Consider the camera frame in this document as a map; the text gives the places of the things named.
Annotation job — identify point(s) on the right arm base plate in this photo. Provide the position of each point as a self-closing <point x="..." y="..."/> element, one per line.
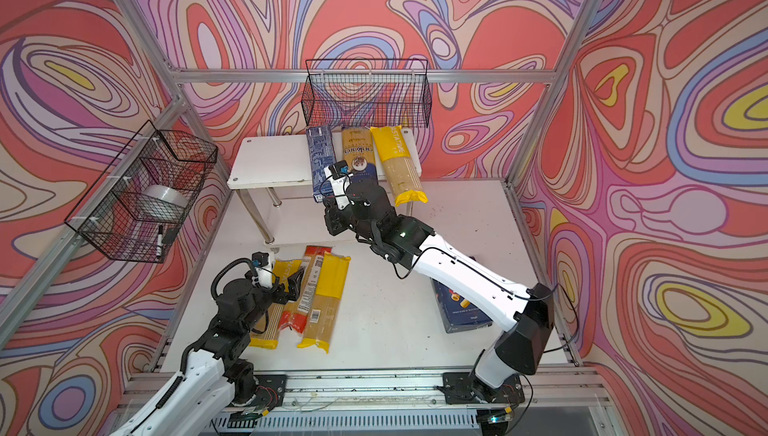
<point x="465" y="388"/>

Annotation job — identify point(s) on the black wire basket back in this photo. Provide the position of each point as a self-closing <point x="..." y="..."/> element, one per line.
<point x="367" y="92"/>

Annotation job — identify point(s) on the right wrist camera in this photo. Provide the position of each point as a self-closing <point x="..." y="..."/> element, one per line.
<point x="338" y="175"/>

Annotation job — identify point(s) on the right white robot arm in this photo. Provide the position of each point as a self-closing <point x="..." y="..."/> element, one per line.
<point x="525" y="314"/>

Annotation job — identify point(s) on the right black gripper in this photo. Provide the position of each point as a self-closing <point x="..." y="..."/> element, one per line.
<point x="335" y="225"/>

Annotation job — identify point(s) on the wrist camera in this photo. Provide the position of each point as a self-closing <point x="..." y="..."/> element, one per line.
<point x="338" y="175"/>
<point x="263" y="263"/>

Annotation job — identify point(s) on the black marker pen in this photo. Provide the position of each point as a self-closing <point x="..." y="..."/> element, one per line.
<point x="159" y="247"/>

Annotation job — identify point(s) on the silver tape roll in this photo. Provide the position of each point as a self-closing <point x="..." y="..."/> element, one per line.
<point x="166" y="194"/>

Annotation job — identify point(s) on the blue spaghetti box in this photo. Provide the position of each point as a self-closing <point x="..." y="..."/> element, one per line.
<point x="321" y="155"/>

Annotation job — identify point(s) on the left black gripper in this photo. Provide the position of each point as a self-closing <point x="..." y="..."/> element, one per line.
<point x="292" y="287"/>

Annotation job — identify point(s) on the blue Barilla pasta box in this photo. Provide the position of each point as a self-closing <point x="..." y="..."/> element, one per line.
<point x="457" y="313"/>

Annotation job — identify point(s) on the dark blue spaghetti bag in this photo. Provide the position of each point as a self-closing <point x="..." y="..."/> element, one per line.
<point x="357" y="150"/>

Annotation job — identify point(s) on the white shelf with metal legs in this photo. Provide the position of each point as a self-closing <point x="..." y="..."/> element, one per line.
<point x="272" y="177"/>

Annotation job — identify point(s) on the yellow spaghetti bag long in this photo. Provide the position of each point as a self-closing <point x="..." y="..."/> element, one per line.
<point x="326" y="303"/>

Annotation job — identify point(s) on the black wire basket left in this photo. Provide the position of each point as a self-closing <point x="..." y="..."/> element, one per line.
<point x="122" y="224"/>

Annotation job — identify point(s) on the red spaghetti bag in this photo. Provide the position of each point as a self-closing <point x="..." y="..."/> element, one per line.
<point x="295" y="314"/>

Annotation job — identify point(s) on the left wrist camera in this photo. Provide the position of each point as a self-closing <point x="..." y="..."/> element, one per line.
<point x="263" y="263"/>

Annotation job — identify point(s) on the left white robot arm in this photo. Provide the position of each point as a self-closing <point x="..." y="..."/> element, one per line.
<point x="212" y="374"/>

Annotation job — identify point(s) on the black wire basket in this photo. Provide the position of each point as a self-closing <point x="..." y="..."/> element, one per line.
<point x="367" y="92"/>
<point x="122" y="224"/>

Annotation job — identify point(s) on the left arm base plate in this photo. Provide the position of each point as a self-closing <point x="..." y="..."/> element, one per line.
<point x="265" y="391"/>

